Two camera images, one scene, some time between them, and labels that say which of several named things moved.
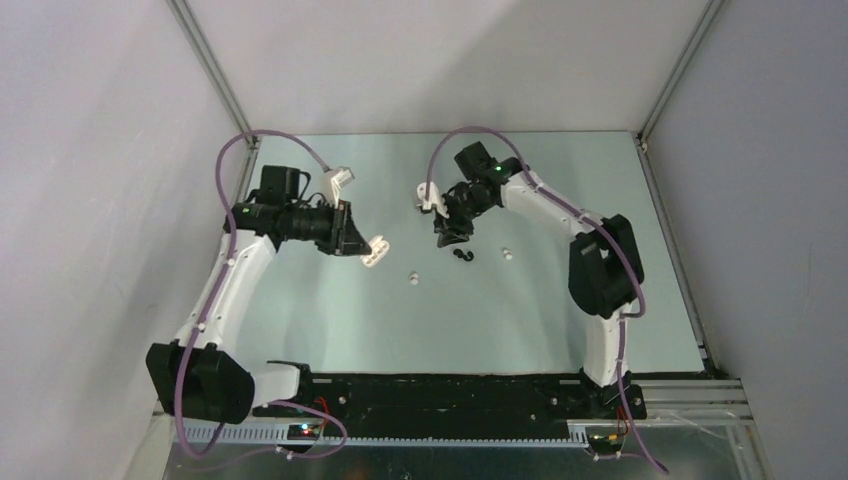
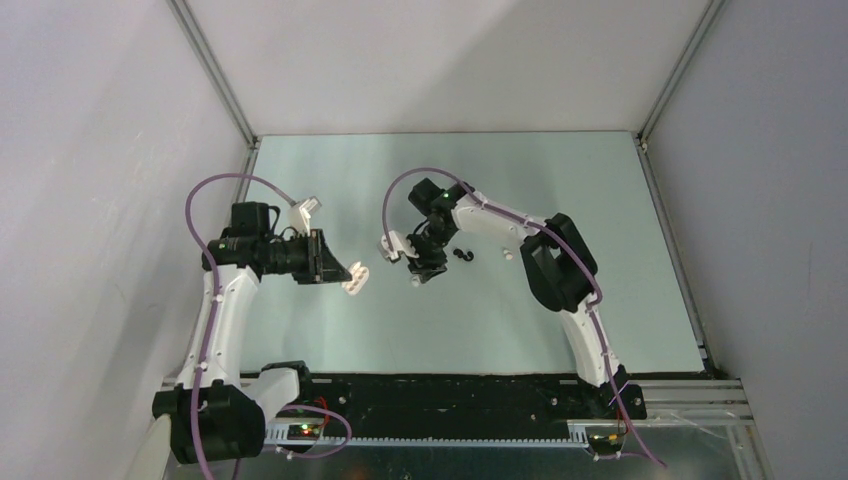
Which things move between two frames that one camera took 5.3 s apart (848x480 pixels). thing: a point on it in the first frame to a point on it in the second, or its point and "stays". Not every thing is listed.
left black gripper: (345, 238) to (322, 265)
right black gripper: (451, 231) to (425, 266)
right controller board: (605, 444) stays
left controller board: (303, 431) stays
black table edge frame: (499, 405) stays
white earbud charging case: (379, 247) to (360, 275)
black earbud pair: (469, 257) stays
